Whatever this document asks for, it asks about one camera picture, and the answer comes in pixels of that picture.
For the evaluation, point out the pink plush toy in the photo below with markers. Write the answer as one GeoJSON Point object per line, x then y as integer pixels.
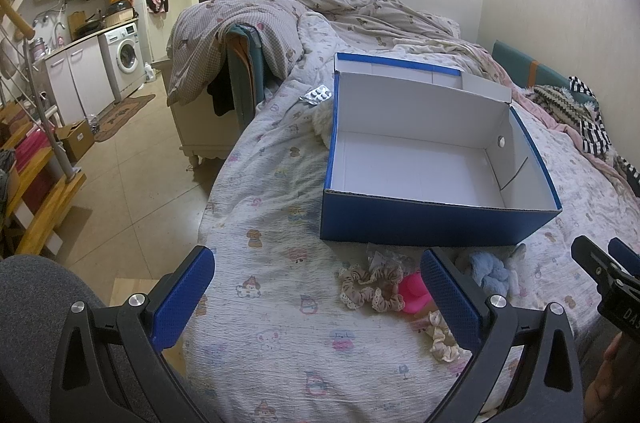
{"type": "Point", "coordinates": [416, 297]}

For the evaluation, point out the teal headboard cushion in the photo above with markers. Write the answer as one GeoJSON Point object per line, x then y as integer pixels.
{"type": "Point", "coordinates": [524, 70]}

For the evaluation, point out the brown cardboard box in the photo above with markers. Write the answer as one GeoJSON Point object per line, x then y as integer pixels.
{"type": "Point", "coordinates": [76, 139]}

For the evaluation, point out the brown door mat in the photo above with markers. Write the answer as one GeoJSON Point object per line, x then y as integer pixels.
{"type": "Point", "coordinates": [118, 117]}

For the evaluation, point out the cream satin scrunchie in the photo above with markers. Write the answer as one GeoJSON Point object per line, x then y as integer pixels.
{"type": "Point", "coordinates": [444, 346]}

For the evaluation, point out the white patterned bed quilt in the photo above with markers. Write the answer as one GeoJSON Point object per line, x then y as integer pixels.
{"type": "Point", "coordinates": [272, 342]}

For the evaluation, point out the beige patterned scrunchie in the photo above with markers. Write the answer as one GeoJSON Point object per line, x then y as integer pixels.
{"type": "Point", "coordinates": [377, 288]}

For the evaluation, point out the silver pill blister pack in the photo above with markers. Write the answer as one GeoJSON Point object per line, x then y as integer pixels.
{"type": "Point", "coordinates": [316, 95]}

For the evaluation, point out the grey trouser leg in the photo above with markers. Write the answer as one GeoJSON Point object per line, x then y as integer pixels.
{"type": "Point", "coordinates": [35, 296]}

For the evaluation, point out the wooden staircase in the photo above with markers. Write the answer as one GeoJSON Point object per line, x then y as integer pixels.
{"type": "Point", "coordinates": [37, 194]}

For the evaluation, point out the white kitchen cabinet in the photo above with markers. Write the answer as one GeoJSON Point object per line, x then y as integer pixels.
{"type": "Point", "coordinates": [78, 80]}

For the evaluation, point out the light blue plush toy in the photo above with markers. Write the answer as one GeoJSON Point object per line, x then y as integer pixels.
{"type": "Point", "coordinates": [491, 274]}

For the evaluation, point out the blue white cardboard box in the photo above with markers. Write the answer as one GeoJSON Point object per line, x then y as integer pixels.
{"type": "Point", "coordinates": [426, 156]}

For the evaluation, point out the person's right hand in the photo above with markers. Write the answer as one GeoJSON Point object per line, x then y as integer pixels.
{"type": "Point", "coordinates": [613, 394]}

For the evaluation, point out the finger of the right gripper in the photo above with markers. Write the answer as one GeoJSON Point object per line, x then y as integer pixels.
{"type": "Point", "coordinates": [626, 256]}
{"type": "Point", "coordinates": [600, 266]}

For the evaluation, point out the metal stair railing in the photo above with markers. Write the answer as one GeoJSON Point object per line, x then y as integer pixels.
{"type": "Point", "coordinates": [28, 34]}

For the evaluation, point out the beige checkered blanket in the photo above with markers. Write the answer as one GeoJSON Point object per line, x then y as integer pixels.
{"type": "Point", "coordinates": [198, 41]}

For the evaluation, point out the white washing machine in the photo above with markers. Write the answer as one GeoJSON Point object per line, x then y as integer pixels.
{"type": "Point", "coordinates": [122, 57]}

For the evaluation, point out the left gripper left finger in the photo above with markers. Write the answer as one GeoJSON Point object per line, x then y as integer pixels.
{"type": "Point", "coordinates": [182, 297]}

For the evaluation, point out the black white striped cloth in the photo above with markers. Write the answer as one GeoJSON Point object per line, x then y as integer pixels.
{"type": "Point", "coordinates": [576, 105]}

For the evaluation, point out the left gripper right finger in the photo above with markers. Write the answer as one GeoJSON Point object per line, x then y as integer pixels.
{"type": "Point", "coordinates": [546, 385]}

